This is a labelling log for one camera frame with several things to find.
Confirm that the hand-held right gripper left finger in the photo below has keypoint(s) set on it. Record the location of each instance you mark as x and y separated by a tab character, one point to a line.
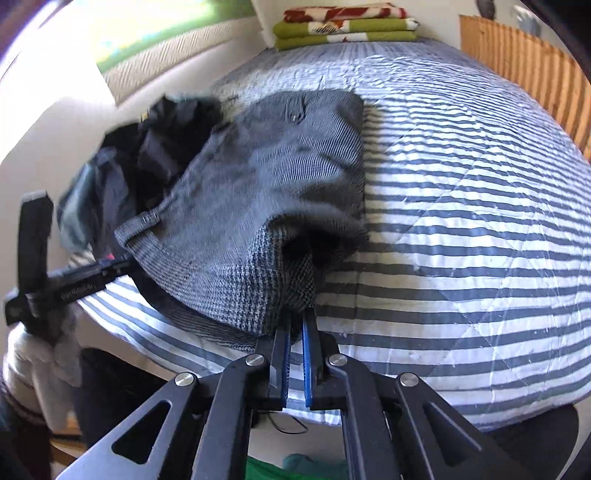
280	364

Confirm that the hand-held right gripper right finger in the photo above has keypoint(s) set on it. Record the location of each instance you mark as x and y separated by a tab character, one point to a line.
308	369

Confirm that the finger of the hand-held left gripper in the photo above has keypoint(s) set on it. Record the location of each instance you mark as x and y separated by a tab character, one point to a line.
115	272

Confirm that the black garment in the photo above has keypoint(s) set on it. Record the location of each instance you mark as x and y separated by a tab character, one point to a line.
161	147

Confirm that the grey checked pants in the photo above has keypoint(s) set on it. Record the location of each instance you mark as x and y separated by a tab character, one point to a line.
277	184

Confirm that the dark grey-green garment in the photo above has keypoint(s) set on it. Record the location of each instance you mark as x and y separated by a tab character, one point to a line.
87	198

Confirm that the green cloth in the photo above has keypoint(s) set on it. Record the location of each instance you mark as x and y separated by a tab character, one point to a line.
295	468

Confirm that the blue striped quilted bedspread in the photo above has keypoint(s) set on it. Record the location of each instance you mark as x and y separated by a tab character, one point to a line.
461	230

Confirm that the green folded blanket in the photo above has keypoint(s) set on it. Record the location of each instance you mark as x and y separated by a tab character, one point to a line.
323	42
378	26

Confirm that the dark ceramic vase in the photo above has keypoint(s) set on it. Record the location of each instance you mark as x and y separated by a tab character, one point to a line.
487	8

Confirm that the potted plant in white pot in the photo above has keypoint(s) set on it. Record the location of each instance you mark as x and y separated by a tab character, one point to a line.
528	22

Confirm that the landscape wall scroll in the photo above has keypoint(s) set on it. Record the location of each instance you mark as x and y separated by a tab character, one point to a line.
175	50

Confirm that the wooden slatted bed rail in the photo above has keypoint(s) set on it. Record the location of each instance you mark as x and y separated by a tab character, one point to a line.
521	64

